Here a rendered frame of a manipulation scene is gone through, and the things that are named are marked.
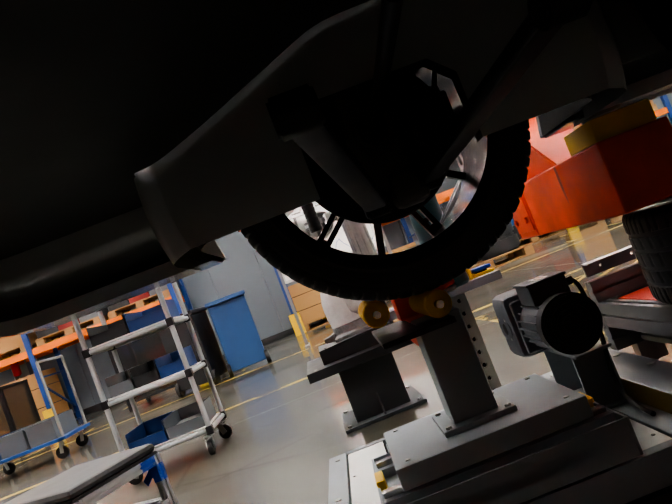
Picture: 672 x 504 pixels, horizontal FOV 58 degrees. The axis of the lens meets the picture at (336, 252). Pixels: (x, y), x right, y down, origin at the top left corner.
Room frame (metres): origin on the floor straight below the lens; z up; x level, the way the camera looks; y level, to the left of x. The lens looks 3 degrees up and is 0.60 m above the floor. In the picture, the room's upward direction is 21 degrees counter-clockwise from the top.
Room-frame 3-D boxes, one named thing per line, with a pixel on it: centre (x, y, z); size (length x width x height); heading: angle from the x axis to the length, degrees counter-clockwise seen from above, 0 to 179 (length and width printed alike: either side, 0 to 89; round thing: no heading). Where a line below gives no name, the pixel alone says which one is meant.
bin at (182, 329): (7.71, 2.16, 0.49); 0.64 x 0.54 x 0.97; 174
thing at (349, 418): (2.75, 0.06, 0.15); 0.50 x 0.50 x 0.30; 4
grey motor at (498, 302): (1.55, -0.45, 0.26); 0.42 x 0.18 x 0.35; 1
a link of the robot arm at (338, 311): (2.76, 0.06, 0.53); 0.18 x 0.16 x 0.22; 92
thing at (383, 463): (1.34, -0.15, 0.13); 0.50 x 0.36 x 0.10; 91
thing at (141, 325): (3.39, 1.20, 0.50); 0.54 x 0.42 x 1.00; 91
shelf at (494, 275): (2.13, -0.28, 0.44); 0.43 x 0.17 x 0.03; 91
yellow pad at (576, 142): (1.33, -0.66, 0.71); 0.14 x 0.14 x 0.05; 1
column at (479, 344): (2.13, -0.31, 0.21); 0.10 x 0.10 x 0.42; 1
